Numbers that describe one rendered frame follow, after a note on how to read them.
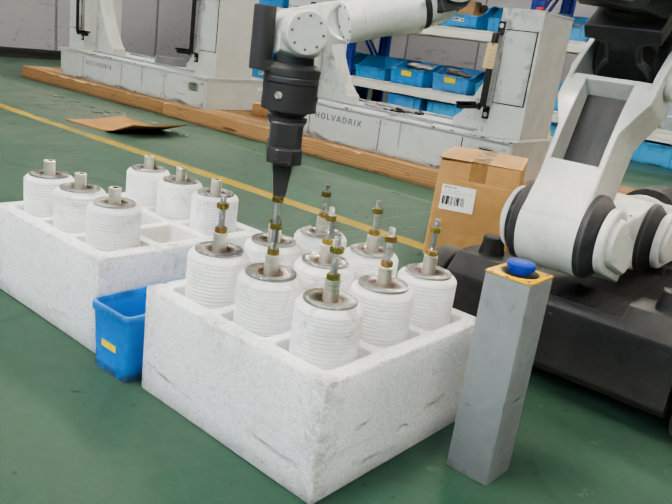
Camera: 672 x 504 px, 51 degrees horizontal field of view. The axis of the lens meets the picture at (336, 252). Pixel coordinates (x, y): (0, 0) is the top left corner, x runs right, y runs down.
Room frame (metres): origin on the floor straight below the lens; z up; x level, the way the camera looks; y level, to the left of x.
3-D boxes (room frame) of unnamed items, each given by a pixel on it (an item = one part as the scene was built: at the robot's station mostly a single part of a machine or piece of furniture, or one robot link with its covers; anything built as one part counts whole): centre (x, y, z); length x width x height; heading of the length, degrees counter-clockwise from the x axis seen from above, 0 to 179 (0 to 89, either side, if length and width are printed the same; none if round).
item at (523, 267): (0.94, -0.26, 0.32); 0.04 x 0.04 x 0.02
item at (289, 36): (1.13, 0.12, 0.57); 0.11 x 0.11 x 0.11; 21
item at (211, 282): (1.05, 0.18, 0.16); 0.10 x 0.10 x 0.18
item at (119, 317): (1.19, 0.27, 0.06); 0.30 x 0.11 x 0.12; 142
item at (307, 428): (1.07, 0.01, 0.09); 0.39 x 0.39 x 0.18; 51
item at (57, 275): (1.41, 0.43, 0.09); 0.39 x 0.39 x 0.18; 51
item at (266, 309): (0.98, 0.09, 0.16); 0.10 x 0.10 x 0.18
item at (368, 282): (0.99, -0.08, 0.25); 0.08 x 0.08 x 0.01
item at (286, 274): (0.98, 0.09, 0.25); 0.08 x 0.08 x 0.01
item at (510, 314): (0.94, -0.26, 0.16); 0.07 x 0.07 x 0.31; 51
